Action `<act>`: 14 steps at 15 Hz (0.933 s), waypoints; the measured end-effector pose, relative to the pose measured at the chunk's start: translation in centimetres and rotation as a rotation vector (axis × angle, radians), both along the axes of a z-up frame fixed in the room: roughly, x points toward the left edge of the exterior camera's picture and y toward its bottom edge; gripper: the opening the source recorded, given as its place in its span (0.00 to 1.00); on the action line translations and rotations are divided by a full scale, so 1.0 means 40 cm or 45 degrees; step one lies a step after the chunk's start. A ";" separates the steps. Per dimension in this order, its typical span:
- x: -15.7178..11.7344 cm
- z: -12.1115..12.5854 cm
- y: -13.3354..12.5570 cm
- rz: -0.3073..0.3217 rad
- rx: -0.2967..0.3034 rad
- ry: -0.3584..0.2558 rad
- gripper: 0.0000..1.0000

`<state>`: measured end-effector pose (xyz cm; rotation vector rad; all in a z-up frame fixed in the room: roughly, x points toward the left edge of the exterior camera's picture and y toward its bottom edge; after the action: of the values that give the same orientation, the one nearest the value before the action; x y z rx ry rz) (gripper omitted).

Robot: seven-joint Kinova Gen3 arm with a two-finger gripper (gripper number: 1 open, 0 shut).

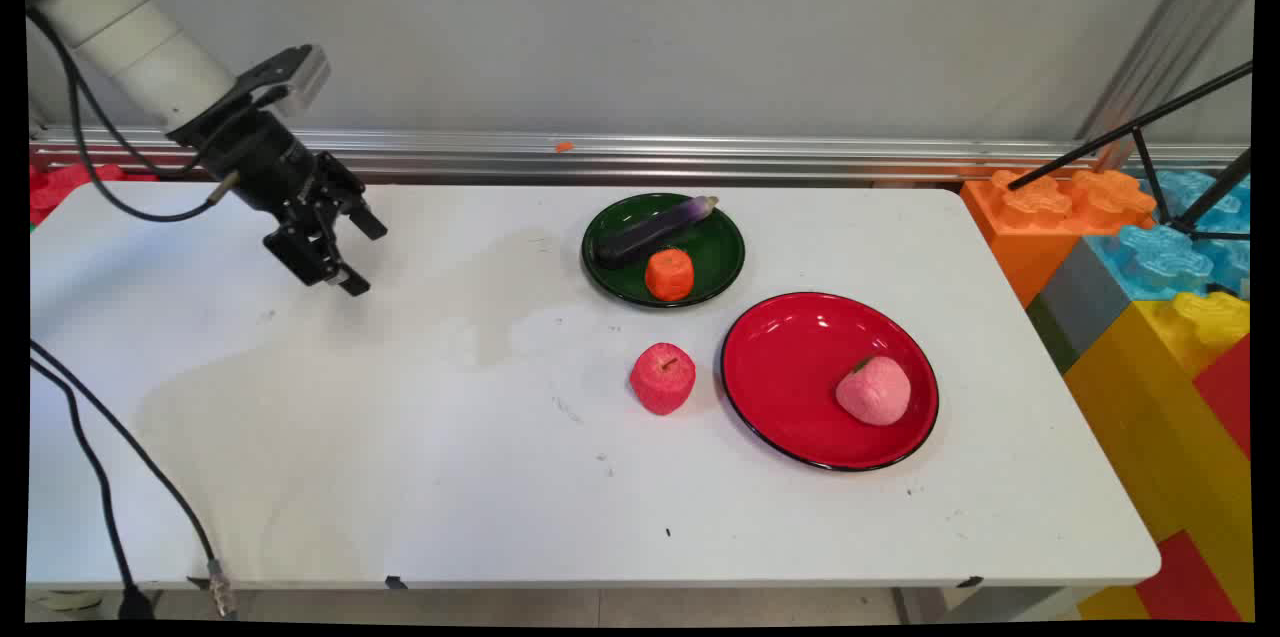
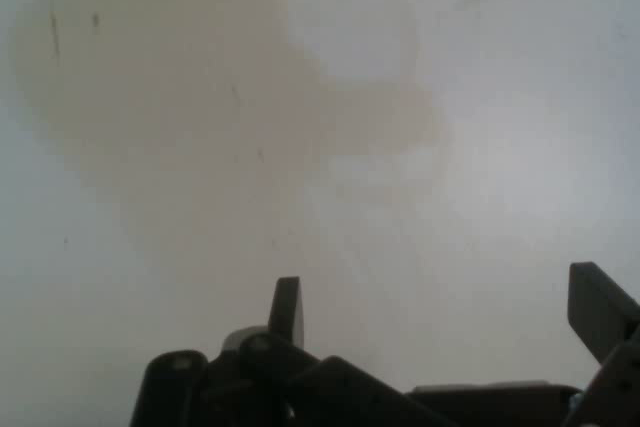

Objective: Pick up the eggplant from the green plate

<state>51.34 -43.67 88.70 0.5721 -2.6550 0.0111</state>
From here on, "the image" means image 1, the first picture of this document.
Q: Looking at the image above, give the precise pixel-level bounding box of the black cable with silver connector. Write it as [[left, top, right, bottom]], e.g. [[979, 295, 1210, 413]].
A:
[[30, 340, 239, 620]]

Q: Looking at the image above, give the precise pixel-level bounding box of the horizontal aluminium rail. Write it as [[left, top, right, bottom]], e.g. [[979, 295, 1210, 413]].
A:
[[30, 126, 1251, 185]]

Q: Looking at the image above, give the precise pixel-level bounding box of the blue giant building block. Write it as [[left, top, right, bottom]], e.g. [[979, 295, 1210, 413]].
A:
[[1084, 169, 1252, 303]]

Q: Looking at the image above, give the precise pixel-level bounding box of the red toy apple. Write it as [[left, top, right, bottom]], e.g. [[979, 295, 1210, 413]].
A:
[[629, 342, 697, 416]]

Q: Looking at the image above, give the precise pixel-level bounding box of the orange toy fruit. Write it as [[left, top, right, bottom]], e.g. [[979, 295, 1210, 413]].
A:
[[644, 248, 696, 303]]

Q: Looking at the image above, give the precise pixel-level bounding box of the red giant building block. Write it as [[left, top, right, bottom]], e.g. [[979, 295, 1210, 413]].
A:
[[1190, 335, 1253, 461], [1134, 529, 1243, 623]]

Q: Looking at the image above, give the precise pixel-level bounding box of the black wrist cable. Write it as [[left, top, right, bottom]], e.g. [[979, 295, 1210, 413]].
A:
[[28, 7, 243, 224]]

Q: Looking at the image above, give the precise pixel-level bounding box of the dark green plate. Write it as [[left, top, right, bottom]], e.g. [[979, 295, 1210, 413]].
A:
[[581, 193, 747, 309]]

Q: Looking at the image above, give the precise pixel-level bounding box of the grey table leg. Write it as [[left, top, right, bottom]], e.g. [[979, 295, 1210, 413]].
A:
[[893, 585, 1081, 624]]

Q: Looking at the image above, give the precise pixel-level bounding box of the black tripod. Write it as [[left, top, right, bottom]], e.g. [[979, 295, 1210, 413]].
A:
[[1007, 61, 1254, 244]]

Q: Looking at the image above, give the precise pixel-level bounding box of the slanted aluminium post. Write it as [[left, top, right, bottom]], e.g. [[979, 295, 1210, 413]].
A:
[[1075, 0, 1257, 170]]

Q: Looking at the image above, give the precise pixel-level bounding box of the purple toy eggplant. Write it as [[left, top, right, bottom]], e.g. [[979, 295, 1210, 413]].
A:
[[595, 196, 720, 269]]

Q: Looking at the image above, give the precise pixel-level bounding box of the yellow giant building block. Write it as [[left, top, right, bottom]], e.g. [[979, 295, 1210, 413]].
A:
[[1063, 291, 1254, 622]]

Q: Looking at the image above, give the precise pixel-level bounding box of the dark green giant building block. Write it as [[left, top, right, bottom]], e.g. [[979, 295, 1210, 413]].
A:
[[1025, 294, 1082, 375]]

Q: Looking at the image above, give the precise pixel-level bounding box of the orange giant building block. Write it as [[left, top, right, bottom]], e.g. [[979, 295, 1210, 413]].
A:
[[960, 168, 1159, 309]]

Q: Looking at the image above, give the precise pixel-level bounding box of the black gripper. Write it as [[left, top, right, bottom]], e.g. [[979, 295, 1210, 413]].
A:
[[168, 89, 389, 298]]

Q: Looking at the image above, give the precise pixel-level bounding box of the pink toy peach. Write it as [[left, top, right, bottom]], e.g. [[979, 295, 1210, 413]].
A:
[[835, 355, 912, 427]]

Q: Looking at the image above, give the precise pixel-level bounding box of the grey giant building block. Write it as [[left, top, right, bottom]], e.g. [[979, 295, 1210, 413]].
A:
[[1039, 236, 1133, 359]]

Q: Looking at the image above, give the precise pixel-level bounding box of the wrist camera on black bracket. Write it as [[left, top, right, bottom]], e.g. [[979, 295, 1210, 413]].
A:
[[234, 44, 332, 119]]

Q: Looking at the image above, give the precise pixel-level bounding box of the red plate with black rim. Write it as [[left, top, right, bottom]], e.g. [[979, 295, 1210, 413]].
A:
[[720, 292, 940, 473]]

